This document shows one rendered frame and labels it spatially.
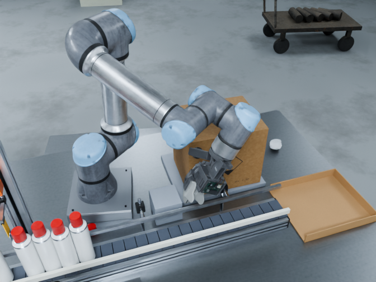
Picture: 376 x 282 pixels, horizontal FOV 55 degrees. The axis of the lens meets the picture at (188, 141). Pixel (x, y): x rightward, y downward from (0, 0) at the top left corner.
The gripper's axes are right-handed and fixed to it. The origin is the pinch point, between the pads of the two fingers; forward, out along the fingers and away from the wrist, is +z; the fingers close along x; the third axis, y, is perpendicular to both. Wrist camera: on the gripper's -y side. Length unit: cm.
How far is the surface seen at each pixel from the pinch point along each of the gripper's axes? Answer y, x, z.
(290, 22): -298, 232, -50
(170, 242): 4.6, 0.8, 15.2
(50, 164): -57, -28, 41
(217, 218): -2.3, 18.7, 8.5
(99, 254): -0.2, -17.0, 29.1
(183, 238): 4.6, 4.5, 12.8
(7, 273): 1, -42, 38
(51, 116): -232, 1, 120
